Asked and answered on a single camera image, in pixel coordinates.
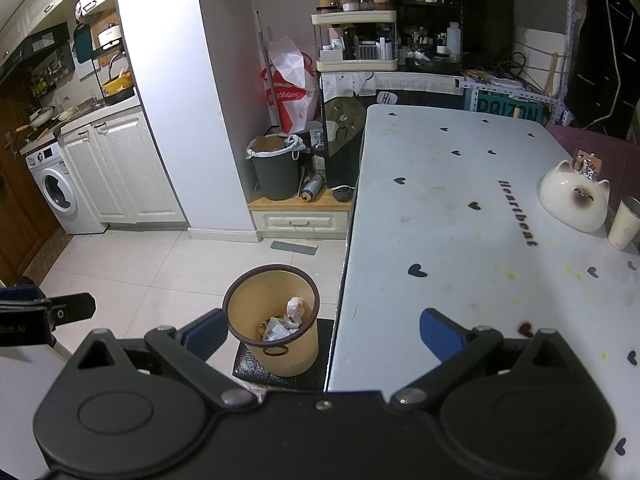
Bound blue snack packet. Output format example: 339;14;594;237
263;316;301;343

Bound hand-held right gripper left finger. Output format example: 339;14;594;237
50;310;258;411

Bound white washing machine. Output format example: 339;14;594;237
26;141;108;235

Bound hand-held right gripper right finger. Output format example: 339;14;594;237
390;308;596;411

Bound spray can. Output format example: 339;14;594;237
300;175;324;202

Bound maroon cloth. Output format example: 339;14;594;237
547;126;640;161

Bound red and white shopping bag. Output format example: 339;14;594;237
260;35;321;133

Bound teal printed sign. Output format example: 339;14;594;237
472;92;546;126

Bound black jacket with white trim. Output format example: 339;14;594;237
570;0;640;141

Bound black cosmetics shelf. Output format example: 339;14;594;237
400;0;463;76

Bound white cat-shaped ceramic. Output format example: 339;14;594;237
539;160;611;233

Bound black range hood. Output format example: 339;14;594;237
0;22;71;83

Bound white tissue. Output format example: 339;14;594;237
285;296;306;331

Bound yellow pot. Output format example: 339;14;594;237
101;75;136;96

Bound grey metal shelving rack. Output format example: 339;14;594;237
457;0;588;128

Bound teal cutting board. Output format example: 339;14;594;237
72;25;94;63

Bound dark grey lined bin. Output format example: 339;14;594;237
246;134;307;202

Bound cream storage rack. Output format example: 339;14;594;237
311;10;399;73

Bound white frying pan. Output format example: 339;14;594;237
27;106;56;128

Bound small brown card ornament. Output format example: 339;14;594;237
572;149;603;181

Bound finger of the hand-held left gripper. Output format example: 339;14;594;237
30;293;97;333
0;284;51;311

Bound grey floor strip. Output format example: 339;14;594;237
270;240;319;256

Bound beige plastic waste bin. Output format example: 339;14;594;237
222;265;321;377

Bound white cup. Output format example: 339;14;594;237
607;196;640;251

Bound white kitchen base cabinets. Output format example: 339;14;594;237
57;105;188;226

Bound low wooden drawer cabinet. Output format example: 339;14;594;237
247;185;353;241

